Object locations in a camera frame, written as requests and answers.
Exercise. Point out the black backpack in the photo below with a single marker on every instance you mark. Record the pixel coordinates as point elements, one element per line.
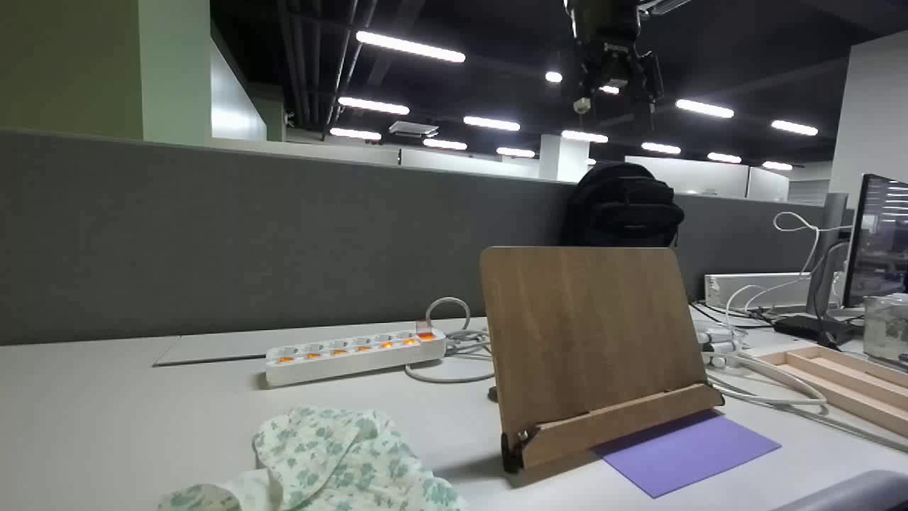
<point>618,208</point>

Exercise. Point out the white rectangular box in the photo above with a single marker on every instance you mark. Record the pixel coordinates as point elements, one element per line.
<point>754,287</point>

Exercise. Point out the gray desk partition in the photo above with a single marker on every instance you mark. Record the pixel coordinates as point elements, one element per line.
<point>237,245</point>

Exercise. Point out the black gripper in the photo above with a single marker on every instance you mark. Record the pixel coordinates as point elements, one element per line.
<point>610,26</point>

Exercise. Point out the white power strip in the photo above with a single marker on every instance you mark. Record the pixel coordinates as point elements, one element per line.
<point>349,361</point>

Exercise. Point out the gray monitor stand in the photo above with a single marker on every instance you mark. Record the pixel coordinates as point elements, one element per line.
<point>828,266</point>

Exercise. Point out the clear plastic container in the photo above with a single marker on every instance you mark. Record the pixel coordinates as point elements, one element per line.
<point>889,327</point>

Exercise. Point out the light wooden frame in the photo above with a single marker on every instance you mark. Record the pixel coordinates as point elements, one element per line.
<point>852,384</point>

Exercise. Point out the purple paper sheet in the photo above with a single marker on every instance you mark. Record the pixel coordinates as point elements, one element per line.
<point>682,456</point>

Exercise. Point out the white green floral cloth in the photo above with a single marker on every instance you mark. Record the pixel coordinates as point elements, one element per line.
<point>330,463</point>

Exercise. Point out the ceiling tube light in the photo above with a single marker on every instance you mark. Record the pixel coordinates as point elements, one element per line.
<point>662,148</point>
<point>703,109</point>
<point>515,151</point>
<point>583,138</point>
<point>371,106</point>
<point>408,46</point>
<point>491,123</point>
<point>723,157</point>
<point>354,134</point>
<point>794,128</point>
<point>779,167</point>
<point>444,143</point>
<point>554,74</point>

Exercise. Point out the brown wooden book stand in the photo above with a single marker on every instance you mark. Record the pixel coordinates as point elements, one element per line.
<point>584,330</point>

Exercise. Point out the black computer monitor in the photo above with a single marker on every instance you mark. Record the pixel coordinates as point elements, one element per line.
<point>882,238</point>

